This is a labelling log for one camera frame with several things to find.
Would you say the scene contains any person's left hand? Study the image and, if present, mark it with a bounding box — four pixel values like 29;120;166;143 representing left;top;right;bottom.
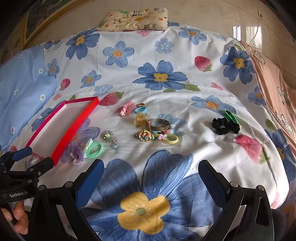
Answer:
0;200;30;235

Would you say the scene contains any green sequin bead bracelet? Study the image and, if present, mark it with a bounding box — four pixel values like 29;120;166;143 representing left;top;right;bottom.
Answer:
103;130;118;150

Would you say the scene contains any green leaf hair clip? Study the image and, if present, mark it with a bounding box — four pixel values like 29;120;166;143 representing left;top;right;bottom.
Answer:
223;110;242;129

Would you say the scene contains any yellow translucent claw clip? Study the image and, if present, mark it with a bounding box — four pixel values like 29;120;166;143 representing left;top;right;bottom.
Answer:
134;113;151;128

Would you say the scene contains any yellow hair tie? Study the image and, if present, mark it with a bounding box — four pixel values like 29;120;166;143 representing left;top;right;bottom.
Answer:
162;134;179;145

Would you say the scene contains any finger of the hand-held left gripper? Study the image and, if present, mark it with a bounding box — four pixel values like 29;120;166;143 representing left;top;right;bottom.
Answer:
0;146;33;172
8;157;54;184

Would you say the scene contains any framed wall picture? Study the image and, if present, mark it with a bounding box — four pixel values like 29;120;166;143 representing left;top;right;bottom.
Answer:
22;0;93;47

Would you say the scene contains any black scrunchie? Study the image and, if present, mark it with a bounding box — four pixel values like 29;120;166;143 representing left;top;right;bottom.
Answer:
211;117;241;135

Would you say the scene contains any floral bedsheet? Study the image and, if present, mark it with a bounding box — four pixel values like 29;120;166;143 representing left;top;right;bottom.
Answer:
0;22;292;241

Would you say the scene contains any blue pillow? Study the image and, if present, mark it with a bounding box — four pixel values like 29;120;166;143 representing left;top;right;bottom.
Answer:
0;45;60;151

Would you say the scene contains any red shallow box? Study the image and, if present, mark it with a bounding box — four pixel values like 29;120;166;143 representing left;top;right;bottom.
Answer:
25;96;100;166

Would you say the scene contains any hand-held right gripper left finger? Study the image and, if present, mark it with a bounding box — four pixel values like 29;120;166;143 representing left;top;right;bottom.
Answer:
28;159;105;241

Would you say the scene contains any pink heart hair clip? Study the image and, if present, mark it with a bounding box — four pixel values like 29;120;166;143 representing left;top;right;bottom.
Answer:
117;101;138;117

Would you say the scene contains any pink printed cloth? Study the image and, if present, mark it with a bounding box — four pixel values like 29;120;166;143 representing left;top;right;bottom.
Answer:
239;40;296;164

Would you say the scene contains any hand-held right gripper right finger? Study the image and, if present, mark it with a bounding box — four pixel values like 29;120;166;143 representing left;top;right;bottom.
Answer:
198;159;275;241

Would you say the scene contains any panda print pillow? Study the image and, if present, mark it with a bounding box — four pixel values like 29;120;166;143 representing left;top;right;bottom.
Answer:
97;7;168;32

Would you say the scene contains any purple bow hair tie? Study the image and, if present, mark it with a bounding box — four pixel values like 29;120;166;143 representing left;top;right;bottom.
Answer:
61;140;87;165

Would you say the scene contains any gold wristwatch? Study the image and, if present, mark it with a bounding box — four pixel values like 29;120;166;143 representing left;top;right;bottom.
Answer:
146;118;173;133

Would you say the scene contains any green bow hair tie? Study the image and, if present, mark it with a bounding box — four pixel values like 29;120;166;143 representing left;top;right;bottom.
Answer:
83;139;104;158

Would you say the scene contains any colourful bead bracelet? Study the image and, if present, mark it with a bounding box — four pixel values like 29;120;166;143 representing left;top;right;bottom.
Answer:
134;129;170;142

